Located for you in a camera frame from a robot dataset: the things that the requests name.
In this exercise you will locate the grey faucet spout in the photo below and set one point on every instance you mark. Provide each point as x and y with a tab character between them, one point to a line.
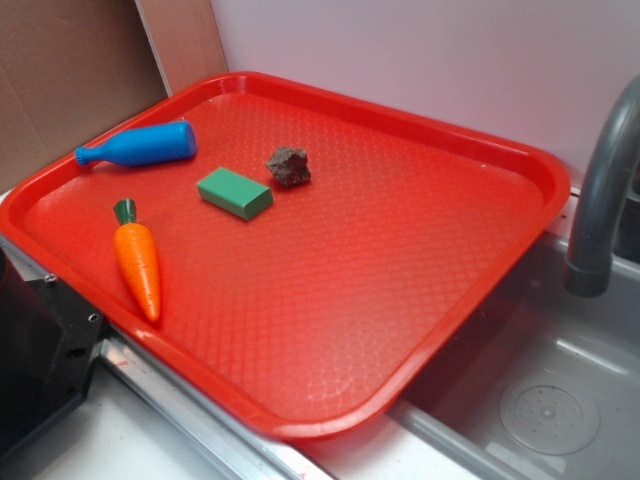
606	222

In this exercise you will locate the green rectangular block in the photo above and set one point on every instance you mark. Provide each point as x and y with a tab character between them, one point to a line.
235	194

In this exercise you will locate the blue toy bottle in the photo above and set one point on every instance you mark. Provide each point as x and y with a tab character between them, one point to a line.
144	146

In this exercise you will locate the grey sink basin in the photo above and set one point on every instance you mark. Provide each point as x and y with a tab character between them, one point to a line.
537	383

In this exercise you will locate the orange toy carrot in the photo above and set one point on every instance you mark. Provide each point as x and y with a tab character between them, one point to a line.
137	259

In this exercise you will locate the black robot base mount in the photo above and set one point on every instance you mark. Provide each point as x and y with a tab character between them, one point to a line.
50	340

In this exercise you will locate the red plastic tray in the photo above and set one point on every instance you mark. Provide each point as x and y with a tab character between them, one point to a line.
312	317

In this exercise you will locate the brown cardboard panel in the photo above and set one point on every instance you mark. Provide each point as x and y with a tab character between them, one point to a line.
71	70

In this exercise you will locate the brown rock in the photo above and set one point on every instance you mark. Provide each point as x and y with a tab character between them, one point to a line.
289	166

